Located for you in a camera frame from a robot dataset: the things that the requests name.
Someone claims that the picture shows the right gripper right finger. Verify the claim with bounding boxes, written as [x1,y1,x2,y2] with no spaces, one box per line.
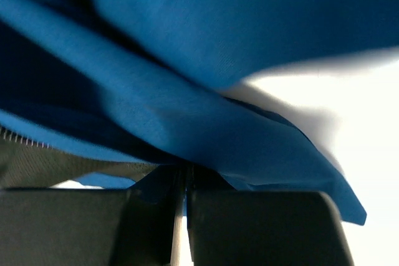
[187,166,353,266]

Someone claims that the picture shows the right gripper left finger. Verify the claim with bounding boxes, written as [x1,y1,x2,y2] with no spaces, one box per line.
[1,166,184,265]

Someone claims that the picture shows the blue hooded zip jacket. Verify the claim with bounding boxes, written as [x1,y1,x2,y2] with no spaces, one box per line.
[1,0,398,225]

